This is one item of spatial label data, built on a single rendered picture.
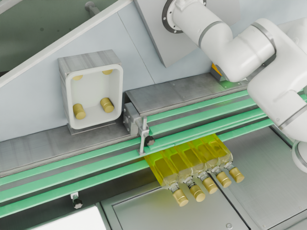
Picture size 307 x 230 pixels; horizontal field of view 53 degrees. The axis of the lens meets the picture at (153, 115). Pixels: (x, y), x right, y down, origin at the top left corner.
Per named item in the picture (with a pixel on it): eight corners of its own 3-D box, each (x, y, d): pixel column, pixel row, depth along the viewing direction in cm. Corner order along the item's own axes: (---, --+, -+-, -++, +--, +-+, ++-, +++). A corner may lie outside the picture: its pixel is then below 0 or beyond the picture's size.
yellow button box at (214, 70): (209, 71, 126) (219, 81, 122) (213, 55, 121) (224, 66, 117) (222, 68, 129) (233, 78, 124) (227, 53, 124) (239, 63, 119)
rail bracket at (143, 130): (128, 139, 109) (144, 166, 101) (131, 104, 98) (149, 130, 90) (136, 138, 110) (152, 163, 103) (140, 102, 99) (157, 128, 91)
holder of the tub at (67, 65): (65, 124, 109) (71, 139, 104) (57, 58, 90) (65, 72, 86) (111, 112, 116) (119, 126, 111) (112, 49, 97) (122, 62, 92)
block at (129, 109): (121, 123, 112) (128, 136, 108) (122, 103, 106) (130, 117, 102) (129, 121, 114) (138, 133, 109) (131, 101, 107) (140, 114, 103)
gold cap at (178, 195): (171, 197, 101) (178, 208, 98) (173, 190, 99) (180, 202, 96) (181, 193, 102) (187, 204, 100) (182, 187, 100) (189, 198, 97)
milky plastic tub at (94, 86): (64, 114, 105) (71, 131, 100) (57, 58, 90) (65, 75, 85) (112, 102, 112) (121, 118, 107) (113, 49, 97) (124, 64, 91)
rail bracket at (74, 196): (62, 185, 110) (73, 217, 102) (60, 174, 106) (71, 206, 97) (73, 181, 112) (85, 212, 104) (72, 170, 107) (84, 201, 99)
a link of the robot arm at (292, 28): (314, 65, 95) (303, 49, 89) (280, 70, 103) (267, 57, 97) (316, 23, 100) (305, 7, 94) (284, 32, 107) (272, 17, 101)
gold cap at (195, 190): (189, 194, 102) (195, 203, 98) (189, 186, 100) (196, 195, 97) (198, 192, 103) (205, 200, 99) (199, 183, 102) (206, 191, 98)
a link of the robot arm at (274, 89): (279, 125, 69) (339, 77, 67) (210, 52, 77) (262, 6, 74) (277, 129, 78) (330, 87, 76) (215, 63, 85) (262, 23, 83)
